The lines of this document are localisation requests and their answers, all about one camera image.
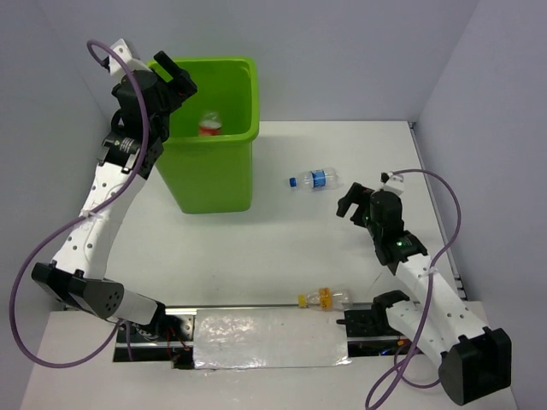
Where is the clear bottle red label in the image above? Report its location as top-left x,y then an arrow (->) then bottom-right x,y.
198,111 -> 222,136

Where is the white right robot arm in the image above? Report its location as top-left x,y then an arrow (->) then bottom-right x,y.
337,179 -> 512,406

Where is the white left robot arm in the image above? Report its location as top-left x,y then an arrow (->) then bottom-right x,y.
32,51 -> 197,341

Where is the green plastic bin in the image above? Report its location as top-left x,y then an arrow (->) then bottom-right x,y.
156,56 -> 260,214

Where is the clear bottle blue cap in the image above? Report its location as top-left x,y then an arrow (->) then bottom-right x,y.
288,167 -> 341,191

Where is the clear bottle yellow cap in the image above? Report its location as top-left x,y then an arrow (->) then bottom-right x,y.
297,287 -> 353,312

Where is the silver foil sheet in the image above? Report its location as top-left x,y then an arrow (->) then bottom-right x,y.
193,307 -> 350,370

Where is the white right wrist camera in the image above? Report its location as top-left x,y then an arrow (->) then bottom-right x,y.
380,172 -> 404,196

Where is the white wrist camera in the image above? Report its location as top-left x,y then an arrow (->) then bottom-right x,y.
380,172 -> 404,196
105,38 -> 149,82

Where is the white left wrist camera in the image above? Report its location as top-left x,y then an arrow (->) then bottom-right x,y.
105,38 -> 149,82

